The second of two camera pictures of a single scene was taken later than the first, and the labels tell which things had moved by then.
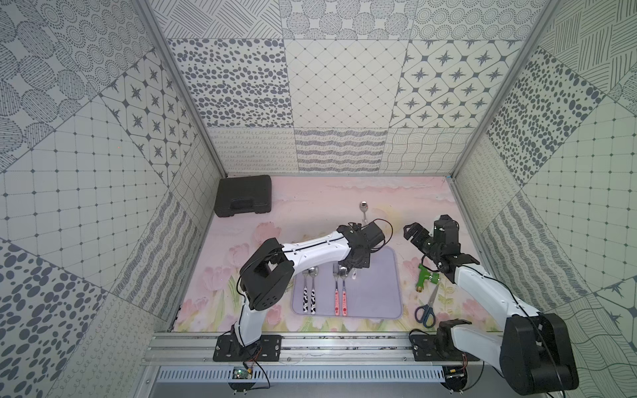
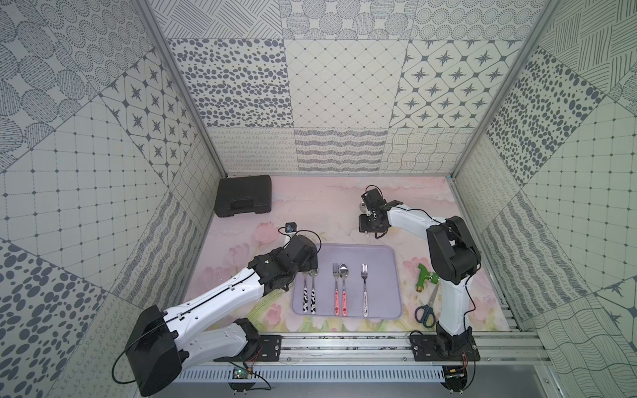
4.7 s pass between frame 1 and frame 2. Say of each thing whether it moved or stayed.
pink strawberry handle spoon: stayed
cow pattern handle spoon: stayed
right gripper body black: moved
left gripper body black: moved
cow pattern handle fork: stayed
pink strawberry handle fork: stayed
